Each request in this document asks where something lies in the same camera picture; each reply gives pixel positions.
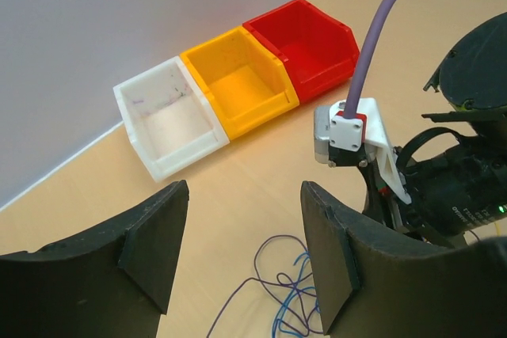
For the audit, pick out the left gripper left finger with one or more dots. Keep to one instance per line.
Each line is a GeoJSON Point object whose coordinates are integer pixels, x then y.
{"type": "Point", "coordinates": [111, 280]}

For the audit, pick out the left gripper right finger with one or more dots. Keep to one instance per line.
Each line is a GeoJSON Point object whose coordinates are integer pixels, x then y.
{"type": "Point", "coordinates": [371, 281]}

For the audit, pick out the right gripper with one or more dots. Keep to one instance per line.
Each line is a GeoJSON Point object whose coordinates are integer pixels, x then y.
{"type": "Point", "coordinates": [454, 192]}

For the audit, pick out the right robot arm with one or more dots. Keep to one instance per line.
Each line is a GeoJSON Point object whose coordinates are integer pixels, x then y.
{"type": "Point", "coordinates": [472, 79]}

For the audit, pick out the white plastic bin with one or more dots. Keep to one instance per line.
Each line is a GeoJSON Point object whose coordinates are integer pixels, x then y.
{"type": "Point", "coordinates": [168, 119]}

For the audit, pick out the red plastic bin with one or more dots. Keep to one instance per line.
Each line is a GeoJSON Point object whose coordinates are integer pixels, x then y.
{"type": "Point", "coordinates": [319, 52]}

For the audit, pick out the yellow plastic bin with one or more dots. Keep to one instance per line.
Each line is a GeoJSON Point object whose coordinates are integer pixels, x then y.
{"type": "Point", "coordinates": [245, 83]}

